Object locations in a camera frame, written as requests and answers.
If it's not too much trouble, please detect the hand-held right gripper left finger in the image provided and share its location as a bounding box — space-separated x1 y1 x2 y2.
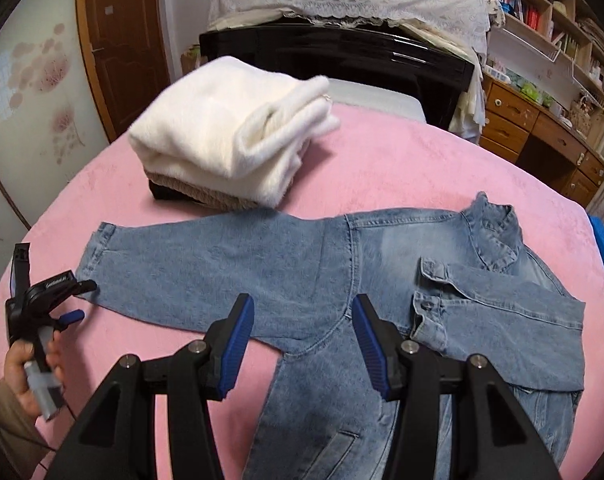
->
46 293 255 480

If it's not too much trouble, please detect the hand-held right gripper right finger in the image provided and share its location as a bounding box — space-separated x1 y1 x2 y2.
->
352 293 564 480

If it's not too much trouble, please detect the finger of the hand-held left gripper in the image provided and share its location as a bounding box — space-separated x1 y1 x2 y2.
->
56 281 98 308
49 310 85 333

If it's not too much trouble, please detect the blue denim jacket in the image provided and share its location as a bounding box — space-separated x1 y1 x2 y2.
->
75 191 586 480

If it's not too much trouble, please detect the person's left hand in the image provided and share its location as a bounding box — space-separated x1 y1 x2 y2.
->
4 336 66 417

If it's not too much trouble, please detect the black folded garment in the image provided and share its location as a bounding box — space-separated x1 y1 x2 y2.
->
149 180 217 207

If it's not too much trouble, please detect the beige knitted folded garment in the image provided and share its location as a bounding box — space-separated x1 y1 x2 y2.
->
146 170 263 211

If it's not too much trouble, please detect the white fluffy folded garment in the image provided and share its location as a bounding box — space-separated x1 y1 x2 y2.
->
128 56 341 208

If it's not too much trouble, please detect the brown wooden door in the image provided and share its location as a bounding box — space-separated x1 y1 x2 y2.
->
76 0 170 143

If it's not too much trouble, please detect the wooden desk with drawers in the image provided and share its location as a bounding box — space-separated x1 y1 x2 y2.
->
479 72 604 208

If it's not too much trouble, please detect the black piano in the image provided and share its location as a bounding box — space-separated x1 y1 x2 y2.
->
199 23 475 128

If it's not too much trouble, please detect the wooden bookshelf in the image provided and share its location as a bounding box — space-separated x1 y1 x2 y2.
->
487 0 604 111

